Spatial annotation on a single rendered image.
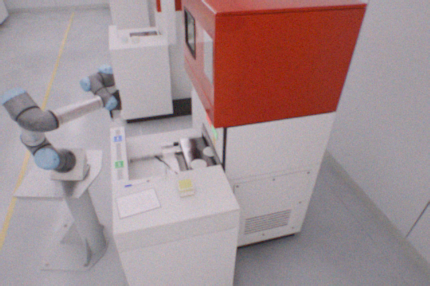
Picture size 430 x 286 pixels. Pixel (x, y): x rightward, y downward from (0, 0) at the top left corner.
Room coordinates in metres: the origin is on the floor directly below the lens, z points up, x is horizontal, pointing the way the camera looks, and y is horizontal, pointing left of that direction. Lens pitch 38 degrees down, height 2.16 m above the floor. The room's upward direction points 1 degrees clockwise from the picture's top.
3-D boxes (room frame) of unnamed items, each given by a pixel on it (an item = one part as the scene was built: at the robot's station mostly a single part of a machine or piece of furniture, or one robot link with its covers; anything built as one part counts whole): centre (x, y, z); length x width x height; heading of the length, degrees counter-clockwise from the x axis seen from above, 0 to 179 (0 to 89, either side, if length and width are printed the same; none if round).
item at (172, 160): (1.47, 0.26, 0.87); 0.36 x 0.08 x 0.03; 16
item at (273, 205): (1.84, -0.28, 0.41); 0.82 x 0.71 x 0.82; 16
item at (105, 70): (1.60, 0.60, 1.41); 0.09 x 0.08 x 0.11; 143
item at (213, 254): (1.40, 0.29, 0.41); 0.97 x 0.64 x 0.82; 16
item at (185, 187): (1.13, 0.13, 1.00); 0.07 x 0.07 x 0.07; 16
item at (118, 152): (1.47, 0.58, 0.89); 0.55 x 0.09 x 0.14; 16
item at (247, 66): (1.83, -0.26, 1.52); 0.81 x 0.75 x 0.59; 16
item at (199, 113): (1.75, 0.05, 1.02); 0.82 x 0.03 x 0.40; 16
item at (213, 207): (1.11, 0.20, 0.89); 0.62 x 0.35 x 0.14; 106
